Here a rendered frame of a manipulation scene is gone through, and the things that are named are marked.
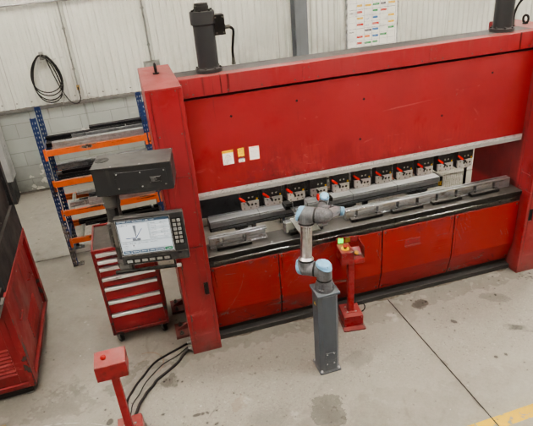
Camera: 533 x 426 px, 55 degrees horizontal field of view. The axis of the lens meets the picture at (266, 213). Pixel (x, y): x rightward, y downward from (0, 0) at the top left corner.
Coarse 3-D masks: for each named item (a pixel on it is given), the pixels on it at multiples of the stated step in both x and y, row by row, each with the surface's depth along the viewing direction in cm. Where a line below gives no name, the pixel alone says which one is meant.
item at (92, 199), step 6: (78, 192) 593; (84, 192) 595; (90, 192) 597; (144, 192) 579; (150, 192) 581; (84, 198) 580; (90, 198) 563; (96, 198) 565; (120, 198) 574; (126, 198) 576; (72, 204) 565; (78, 204) 566; (84, 204) 568; (90, 204) 566
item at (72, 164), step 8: (120, 152) 588; (128, 152) 584; (80, 160) 575; (88, 160) 577; (64, 168) 551; (72, 168) 549; (80, 168) 551; (88, 168) 554; (64, 176) 546; (72, 176) 548; (80, 176) 550
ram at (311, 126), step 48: (528, 48) 436; (240, 96) 379; (288, 96) 389; (336, 96) 400; (384, 96) 411; (432, 96) 423; (480, 96) 436; (192, 144) 384; (240, 144) 395; (288, 144) 406; (336, 144) 418; (384, 144) 430; (432, 144) 443; (240, 192) 413
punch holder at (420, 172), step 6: (432, 156) 449; (414, 162) 454; (420, 162) 448; (426, 162) 450; (432, 162) 451; (414, 168) 457; (420, 168) 450; (426, 168) 452; (432, 168) 454; (420, 174) 453; (426, 174) 455
